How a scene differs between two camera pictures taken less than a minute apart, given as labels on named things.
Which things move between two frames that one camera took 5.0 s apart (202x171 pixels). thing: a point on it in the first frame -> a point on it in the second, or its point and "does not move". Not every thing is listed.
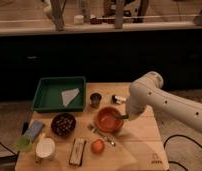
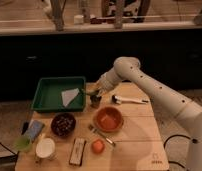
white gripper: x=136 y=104 -> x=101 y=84
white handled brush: x=115 y=99 does not move
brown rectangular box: x=77 y=151 does not move
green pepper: x=121 y=116 -> x=91 y=89
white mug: x=45 y=147 does not move
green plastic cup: x=23 y=142 does not move
